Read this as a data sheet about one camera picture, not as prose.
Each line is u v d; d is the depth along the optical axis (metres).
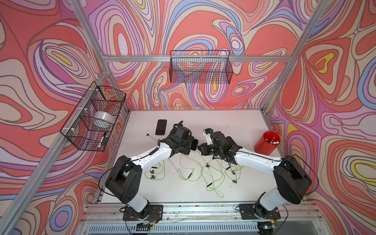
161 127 1.10
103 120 0.69
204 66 0.96
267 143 0.84
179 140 0.67
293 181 0.44
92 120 0.68
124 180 0.44
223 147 0.67
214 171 0.87
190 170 0.88
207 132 0.79
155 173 0.87
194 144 0.88
